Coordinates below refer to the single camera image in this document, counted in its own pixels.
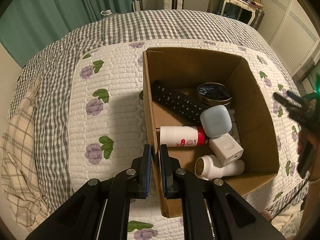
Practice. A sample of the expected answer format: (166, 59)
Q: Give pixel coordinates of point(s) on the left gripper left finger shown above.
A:
(100, 209)

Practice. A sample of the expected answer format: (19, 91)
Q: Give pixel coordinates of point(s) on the light blue earbud case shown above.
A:
(216, 121)

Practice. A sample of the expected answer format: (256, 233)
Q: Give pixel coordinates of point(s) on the brown cardboard box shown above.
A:
(184, 69)

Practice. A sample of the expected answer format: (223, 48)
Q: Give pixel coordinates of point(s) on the black remote control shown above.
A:
(184, 105)

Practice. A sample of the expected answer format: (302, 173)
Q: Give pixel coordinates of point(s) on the white louvered wardrobe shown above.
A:
(290, 33)

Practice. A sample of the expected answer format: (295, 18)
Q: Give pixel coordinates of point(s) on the round dark tin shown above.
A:
(213, 94)

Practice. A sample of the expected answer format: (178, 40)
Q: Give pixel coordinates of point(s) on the green curtain left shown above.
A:
(28, 26)

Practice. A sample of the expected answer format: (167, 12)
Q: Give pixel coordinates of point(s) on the dark suitcase by wardrobe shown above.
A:
(259, 15)

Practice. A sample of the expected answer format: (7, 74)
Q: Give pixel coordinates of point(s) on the clear water jug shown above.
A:
(106, 13)

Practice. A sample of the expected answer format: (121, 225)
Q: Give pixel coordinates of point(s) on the beige plaid blanket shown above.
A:
(19, 177)

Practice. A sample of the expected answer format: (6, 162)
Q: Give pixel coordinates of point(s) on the white floor mop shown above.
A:
(136, 5)

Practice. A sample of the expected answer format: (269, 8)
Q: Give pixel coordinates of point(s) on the white floral quilted mat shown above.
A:
(107, 130)

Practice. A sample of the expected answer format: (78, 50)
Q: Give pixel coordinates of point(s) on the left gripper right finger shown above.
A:
(211, 209)

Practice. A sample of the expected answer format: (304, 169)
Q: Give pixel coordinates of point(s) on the white red-capped bottle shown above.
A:
(182, 136)

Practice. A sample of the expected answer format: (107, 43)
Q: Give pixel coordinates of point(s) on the white power adapter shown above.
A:
(226, 149)

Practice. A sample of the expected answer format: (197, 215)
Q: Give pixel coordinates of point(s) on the white dressing table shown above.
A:
(218, 7)

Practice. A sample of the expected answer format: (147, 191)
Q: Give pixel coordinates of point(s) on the white pill bottle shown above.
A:
(209, 167)

